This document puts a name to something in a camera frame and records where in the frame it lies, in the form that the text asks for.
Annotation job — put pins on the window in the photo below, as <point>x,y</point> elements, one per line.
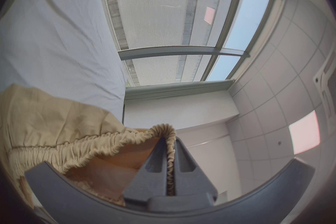
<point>157,20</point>

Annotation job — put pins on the white ceiling air vent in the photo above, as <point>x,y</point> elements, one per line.
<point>328,86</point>

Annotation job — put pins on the ceiling light panel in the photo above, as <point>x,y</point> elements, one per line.
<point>304,132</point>

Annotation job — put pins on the tan shorts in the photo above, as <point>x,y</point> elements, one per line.
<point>52,123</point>

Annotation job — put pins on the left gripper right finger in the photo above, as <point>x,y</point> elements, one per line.
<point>189,178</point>

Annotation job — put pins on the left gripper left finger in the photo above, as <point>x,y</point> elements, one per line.
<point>149,178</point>

